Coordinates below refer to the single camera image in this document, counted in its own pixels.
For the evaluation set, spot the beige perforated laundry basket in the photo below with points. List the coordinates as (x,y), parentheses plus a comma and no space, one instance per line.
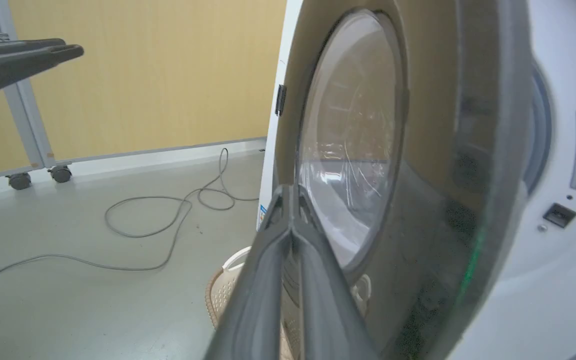
(223,290)

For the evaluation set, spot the grey metal frame stand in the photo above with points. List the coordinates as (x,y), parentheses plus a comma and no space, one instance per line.
(23,110)

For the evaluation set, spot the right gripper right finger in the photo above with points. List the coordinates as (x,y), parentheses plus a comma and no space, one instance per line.
(325,305)

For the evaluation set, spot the round glass washing machine door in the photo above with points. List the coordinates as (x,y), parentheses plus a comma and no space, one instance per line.
(418,150)

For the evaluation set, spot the white washing machine body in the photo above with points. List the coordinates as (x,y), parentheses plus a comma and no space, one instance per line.
(563,280)

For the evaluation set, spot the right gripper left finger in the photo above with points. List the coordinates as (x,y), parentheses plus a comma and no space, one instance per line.
(260,295)

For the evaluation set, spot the black door lock slot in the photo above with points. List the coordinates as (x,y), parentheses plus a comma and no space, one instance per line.
(559,215)

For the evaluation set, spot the grey caster wheel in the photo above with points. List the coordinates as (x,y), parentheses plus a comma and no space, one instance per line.
(19,180)
(61,173)

